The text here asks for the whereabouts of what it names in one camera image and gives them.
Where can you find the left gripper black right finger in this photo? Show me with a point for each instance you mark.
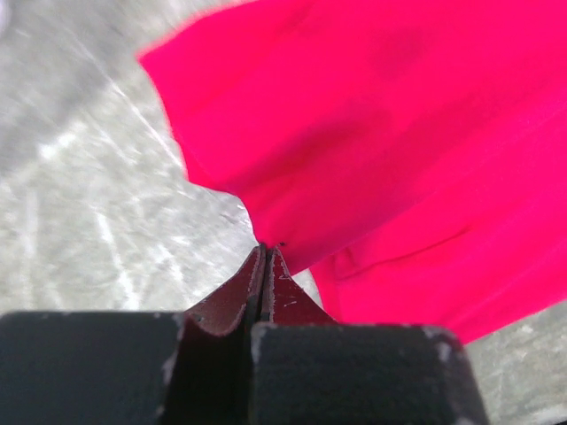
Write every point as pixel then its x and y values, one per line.
pixel 309 369

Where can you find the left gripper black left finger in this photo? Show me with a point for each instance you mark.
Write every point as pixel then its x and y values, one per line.
pixel 188 367

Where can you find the pink-red t shirt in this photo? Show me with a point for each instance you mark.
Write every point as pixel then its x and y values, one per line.
pixel 410 154

